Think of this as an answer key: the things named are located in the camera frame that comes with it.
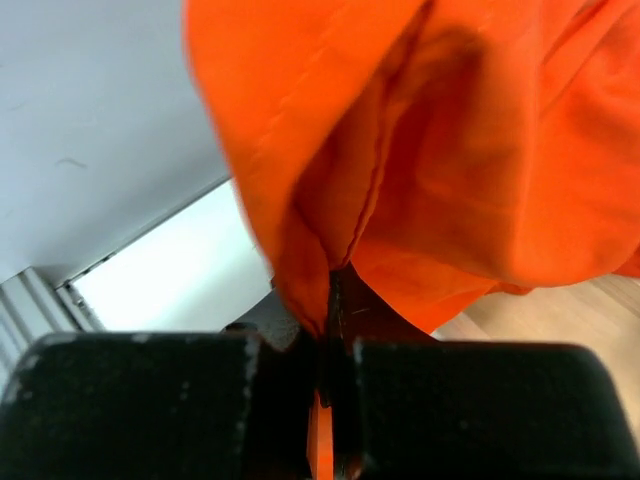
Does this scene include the orange shorts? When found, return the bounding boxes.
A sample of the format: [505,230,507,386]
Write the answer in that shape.
[182,0,640,480]

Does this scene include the wooden clothes rack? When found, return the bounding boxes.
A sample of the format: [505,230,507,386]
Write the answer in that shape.
[435,275,639,351]

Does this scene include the aluminium mounting rail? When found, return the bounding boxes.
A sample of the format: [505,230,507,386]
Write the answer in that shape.
[1,267,104,385]

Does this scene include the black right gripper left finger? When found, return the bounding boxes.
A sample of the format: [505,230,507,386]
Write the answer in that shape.
[1,292,316,479]

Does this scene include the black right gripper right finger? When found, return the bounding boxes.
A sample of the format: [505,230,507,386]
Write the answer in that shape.
[324,267,639,479]

